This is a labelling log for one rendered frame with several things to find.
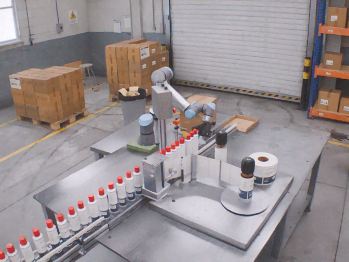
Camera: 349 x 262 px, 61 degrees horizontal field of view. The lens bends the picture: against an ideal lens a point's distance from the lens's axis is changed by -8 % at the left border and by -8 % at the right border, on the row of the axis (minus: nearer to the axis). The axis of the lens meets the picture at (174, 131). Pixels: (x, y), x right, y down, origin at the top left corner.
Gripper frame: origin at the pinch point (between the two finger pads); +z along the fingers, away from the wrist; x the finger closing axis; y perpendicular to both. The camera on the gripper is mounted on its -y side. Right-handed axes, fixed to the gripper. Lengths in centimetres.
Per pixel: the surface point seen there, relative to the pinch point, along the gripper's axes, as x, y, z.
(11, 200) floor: -27, -201, 123
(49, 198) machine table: -88, -52, 63
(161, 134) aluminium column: -32.8, -13.2, -1.0
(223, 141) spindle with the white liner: -23.2, 31.1, -8.1
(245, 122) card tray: 78, 3, -34
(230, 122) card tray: 71, -10, -29
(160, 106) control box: -57, -3, -18
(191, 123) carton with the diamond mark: 26.2, -26.3, -17.1
